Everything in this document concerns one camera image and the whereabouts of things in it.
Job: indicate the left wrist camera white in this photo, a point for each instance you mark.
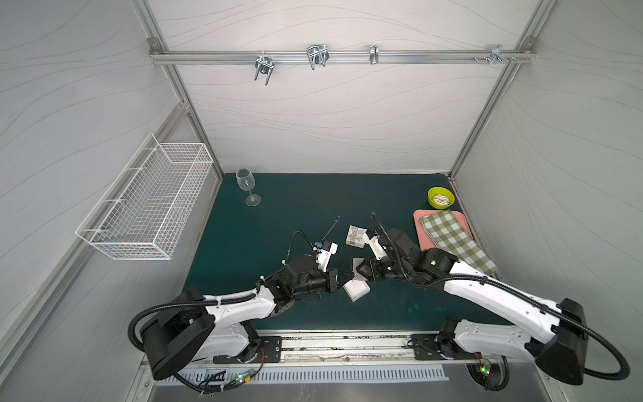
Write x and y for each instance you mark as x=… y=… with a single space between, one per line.
x=323 y=253

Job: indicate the pink tray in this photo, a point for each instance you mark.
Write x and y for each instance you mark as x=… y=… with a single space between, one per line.
x=425 y=242

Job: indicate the green bowl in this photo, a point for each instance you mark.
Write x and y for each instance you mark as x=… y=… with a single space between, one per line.
x=440 y=198

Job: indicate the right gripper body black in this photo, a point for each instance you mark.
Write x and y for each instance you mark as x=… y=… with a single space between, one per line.
x=372 y=269

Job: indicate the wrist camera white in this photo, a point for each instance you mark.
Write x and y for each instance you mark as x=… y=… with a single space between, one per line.
x=373 y=242
x=323 y=253

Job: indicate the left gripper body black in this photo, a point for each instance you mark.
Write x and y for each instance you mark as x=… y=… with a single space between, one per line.
x=331 y=280

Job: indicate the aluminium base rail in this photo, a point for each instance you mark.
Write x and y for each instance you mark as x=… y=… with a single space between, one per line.
x=465 y=341

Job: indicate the metal clamp hook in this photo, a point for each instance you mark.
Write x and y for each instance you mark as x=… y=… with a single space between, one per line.
x=264 y=66

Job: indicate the green checkered cloth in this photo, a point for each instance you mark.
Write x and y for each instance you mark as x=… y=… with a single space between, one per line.
x=448 y=235

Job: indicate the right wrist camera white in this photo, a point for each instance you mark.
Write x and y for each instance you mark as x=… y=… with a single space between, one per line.
x=373 y=242

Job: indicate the clear wine glass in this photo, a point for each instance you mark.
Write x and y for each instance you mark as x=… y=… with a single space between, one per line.
x=247 y=182

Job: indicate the aluminium crossbar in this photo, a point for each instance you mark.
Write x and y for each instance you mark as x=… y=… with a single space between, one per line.
x=336 y=57

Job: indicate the metal bracket hook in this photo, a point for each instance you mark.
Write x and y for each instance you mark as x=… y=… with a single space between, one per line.
x=496 y=56

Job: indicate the white wire basket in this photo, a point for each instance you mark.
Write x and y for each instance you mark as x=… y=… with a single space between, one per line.
x=144 y=211

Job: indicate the small metal ring hook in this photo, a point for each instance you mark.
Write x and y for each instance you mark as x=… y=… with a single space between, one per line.
x=373 y=54

